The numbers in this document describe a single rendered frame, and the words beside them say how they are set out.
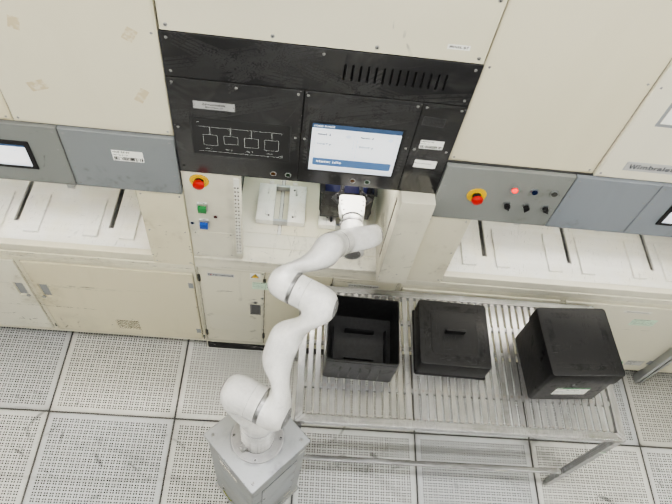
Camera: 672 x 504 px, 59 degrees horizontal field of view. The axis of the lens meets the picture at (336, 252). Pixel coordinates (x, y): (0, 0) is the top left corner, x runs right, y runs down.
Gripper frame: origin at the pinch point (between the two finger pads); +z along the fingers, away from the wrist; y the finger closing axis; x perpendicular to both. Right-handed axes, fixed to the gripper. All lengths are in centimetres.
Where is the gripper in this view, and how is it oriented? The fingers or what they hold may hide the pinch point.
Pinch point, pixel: (351, 187)
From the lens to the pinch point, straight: 235.3
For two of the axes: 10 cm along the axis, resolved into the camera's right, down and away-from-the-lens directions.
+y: 9.9, 0.7, 0.8
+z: 0.1, -8.3, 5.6
